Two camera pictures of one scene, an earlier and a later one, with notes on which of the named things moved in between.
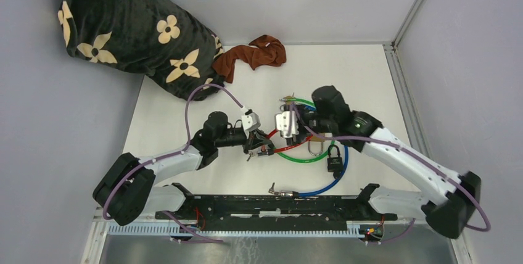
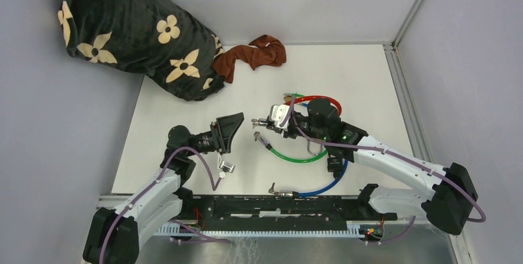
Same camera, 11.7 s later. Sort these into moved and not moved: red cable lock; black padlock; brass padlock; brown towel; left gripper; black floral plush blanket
Moved: left gripper; red cable lock
Not moved: black floral plush blanket; brass padlock; brown towel; black padlock
